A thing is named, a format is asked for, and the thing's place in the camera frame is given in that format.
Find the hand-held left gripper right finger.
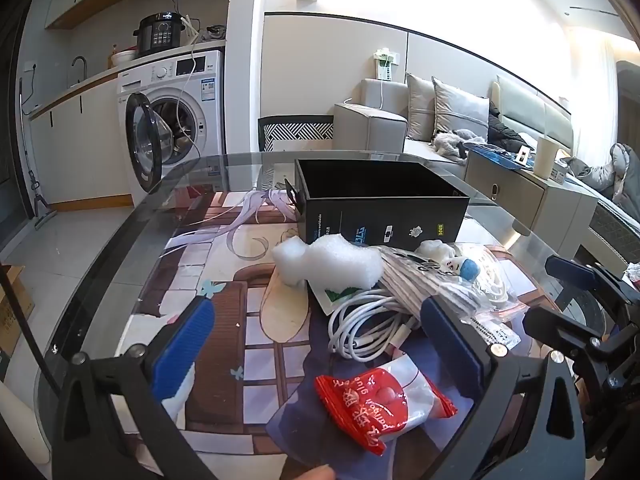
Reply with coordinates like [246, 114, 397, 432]
[420, 297, 588, 480]

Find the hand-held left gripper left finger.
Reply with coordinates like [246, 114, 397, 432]
[50, 296, 221, 480]

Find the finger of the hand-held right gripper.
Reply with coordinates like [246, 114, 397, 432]
[544, 255, 640, 307]
[522, 305, 626, 358]

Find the zip bag with striped socks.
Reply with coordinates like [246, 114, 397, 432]
[370, 242, 526, 351]

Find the white and blue plush toy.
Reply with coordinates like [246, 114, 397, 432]
[417, 240, 483, 281]

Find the black cardboard box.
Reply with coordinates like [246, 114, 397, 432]
[294, 159, 471, 252]

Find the white foam piece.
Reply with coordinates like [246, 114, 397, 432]
[272, 237, 383, 291]

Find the person's left hand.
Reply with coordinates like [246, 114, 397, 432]
[292, 464, 337, 480]

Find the printed cartoon table mat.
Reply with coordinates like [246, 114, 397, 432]
[135, 187, 566, 480]

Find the red white snack packet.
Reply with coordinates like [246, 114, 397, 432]
[314, 355, 458, 457]

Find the small white box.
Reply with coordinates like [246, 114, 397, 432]
[552, 160, 581, 183]

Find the beige sideboard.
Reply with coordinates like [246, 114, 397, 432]
[465, 142, 598, 236]

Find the grey padded jacket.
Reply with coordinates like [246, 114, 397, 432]
[570, 142, 640, 206]

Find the beige cup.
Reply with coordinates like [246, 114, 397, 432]
[532, 136, 560, 178]

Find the green white packet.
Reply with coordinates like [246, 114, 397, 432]
[307, 280, 353, 317]

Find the blue patterned mat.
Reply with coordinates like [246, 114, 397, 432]
[470, 142, 533, 163]

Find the black jacket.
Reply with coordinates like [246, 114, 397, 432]
[487, 100, 538, 148]

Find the brown cardboard box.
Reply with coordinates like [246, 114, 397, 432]
[0, 265, 35, 361]

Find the grey fur item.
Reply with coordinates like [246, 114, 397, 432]
[431, 129, 488, 163]

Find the flat mop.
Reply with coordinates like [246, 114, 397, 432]
[17, 77, 58, 231]

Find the grey cushion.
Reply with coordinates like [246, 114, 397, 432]
[431, 77, 490, 142]

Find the white kitchen counter cabinet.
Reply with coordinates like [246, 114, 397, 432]
[27, 67, 133, 211]

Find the beige cushion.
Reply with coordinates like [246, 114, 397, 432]
[405, 72, 441, 142]

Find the beige sofa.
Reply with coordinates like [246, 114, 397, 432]
[332, 77, 576, 166]

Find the white washing machine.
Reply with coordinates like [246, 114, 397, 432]
[117, 50, 227, 206]

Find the chair with black-white patterned back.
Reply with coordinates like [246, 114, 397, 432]
[257, 115, 335, 153]

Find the black pressure cooker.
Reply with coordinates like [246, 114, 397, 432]
[134, 11, 187, 58]

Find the thin white cord bundle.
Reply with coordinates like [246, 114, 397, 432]
[467, 255, 513, 308]

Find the coiled white charging cable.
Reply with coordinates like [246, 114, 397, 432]
[327, 290, 426, 361]

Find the thin black cable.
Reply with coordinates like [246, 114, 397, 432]
[0, 265, 63, 403]

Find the white power cord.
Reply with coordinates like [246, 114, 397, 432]
[170, 0, 203, 161]

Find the white wall power strip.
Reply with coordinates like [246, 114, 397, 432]
[370, 49, 401, 82]

